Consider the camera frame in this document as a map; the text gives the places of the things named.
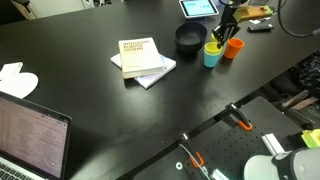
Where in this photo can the black bowl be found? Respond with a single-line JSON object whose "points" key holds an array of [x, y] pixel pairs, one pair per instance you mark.
{"points": [[190, 37]]}

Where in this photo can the orange black clamp far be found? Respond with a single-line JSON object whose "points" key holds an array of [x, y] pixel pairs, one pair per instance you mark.
{"points": [[238, 117]]}

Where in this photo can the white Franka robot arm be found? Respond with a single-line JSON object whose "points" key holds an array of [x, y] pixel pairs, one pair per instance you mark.
{"points": [[300, 164]]}

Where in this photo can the open laptop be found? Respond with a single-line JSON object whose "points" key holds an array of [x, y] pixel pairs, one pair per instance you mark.
{"points": [[33, 140]]}

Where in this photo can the yellow green block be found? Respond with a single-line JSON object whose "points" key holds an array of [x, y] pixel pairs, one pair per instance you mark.
{"points": [[311, 138]]}

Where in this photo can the orange plastic cup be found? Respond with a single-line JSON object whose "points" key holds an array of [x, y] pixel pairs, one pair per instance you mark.
{"points": [[233, 46]]}

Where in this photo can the white lavender book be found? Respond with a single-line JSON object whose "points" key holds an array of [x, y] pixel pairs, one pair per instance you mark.
{"points": [[147, 81]]}

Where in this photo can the yellow plastic cup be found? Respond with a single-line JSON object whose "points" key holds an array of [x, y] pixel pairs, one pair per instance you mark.
{"points": [[212, 48], [213, 38]]}

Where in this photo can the black remote control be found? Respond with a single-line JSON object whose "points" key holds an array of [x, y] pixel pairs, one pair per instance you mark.
{"points": [[260, 28]]}

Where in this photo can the white tablet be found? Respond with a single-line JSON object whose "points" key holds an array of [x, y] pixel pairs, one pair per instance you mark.
{"points": [[198, 8]]}

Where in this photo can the orange black clamp near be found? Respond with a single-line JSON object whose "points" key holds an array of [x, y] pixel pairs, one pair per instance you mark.
{"points": [[195, 157]]}

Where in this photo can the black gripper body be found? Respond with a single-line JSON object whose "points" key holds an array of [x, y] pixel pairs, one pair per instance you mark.
{"points": [[230, 6]]}

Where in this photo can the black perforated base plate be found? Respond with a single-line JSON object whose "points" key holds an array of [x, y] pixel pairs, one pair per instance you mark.
{"points": [[227, 147]]}

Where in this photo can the orange black clamp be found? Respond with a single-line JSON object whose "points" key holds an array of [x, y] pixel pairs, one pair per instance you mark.
{"points": [[238, 117], [195, 157]]}

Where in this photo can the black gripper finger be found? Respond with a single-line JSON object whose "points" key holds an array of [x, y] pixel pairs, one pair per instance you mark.
{"points": [[221, 32], [232, 32]]}

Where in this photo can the blue plastic cup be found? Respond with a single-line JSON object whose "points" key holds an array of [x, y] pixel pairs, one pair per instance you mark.
{"points": [[210, 60]]}

